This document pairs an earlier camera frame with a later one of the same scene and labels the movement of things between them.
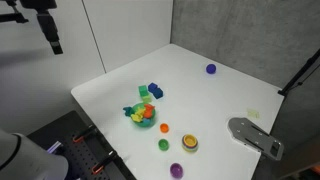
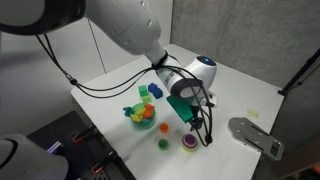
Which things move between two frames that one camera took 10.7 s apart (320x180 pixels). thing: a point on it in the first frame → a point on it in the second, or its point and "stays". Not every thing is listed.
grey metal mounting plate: (249, 133) stays
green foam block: (143, 92) stays
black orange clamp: (99, 166) stays
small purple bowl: (176, 170) → (189, 140)
